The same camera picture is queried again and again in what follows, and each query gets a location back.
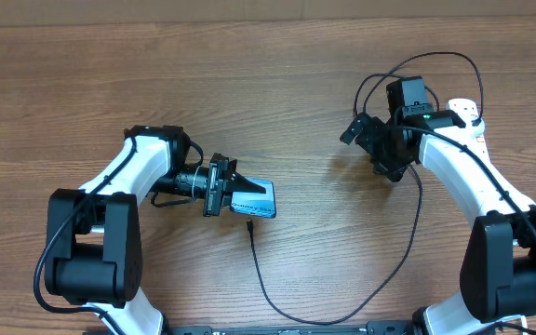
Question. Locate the white charger plug adapter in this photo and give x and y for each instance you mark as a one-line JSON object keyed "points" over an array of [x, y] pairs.
{"points": [[474, 126]]}

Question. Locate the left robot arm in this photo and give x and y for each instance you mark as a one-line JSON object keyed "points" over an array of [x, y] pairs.
{"points": [[92, 261]]}

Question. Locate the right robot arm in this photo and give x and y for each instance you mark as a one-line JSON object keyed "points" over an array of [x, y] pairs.
{"points": [[498, 273]]}

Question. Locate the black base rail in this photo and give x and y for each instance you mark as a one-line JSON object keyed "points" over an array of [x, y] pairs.
{"points": [[388, 327]]}

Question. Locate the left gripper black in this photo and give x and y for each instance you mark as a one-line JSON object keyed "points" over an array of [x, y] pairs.
{"points": [[221, 182]]}

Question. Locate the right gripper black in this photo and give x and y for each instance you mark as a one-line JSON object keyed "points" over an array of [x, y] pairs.
{"points": [[395, 168]]}

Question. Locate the white power strip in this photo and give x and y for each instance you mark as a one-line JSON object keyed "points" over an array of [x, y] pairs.
{"points": [[467, 110]]}

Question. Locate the blue Galaxy smartphone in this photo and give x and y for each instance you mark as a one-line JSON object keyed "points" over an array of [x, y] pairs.
{"points": [[255, 204]]}

